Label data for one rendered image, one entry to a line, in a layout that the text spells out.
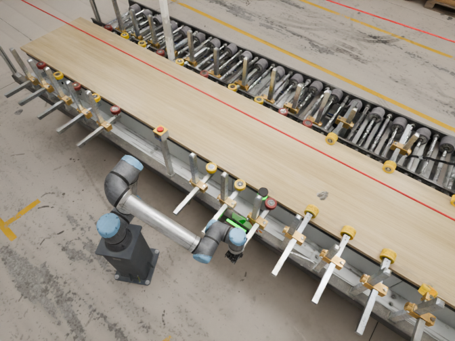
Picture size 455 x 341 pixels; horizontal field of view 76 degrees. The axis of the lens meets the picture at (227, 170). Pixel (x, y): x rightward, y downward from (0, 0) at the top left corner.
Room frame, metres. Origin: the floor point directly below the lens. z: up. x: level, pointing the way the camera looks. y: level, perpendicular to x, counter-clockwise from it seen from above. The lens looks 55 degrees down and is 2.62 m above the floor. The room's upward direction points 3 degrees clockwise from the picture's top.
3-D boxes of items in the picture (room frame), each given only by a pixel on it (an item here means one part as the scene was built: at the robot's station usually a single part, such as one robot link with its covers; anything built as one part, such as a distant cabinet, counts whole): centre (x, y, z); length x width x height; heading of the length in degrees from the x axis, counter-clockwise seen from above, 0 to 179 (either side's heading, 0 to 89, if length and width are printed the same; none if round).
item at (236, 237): (0.59, -0.07, 1.14); 0.10 x 0.09 x 0.12; 66
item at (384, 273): (0.44, -0.82, 0.93); 0.04 x 0.04 x 0.48; 57
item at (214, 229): (0.63, 0.04, 1.14); 0.12 x 0.12 x 0.09; 66
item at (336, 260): (0.57, -0.63, 0.95); 0.14 x 0.06 x 0.05; 57
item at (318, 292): (0.54, -0.63, 0.95); 0.50 x 0.04 x 0.04; 147
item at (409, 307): (0.30, -1.05, 0.95); 0.14 x 0.06 x 0.05; 57
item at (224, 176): (0.99, 0.02, 0.92); 0.04 x 0.04 x 0.48; 57
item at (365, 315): (0.40, -0.84, 0.95); 0.50 x 0.04 x 0.04; 147
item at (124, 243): (0.76, 0.76, 0.65); 0.19 x 0.19 x 0.10
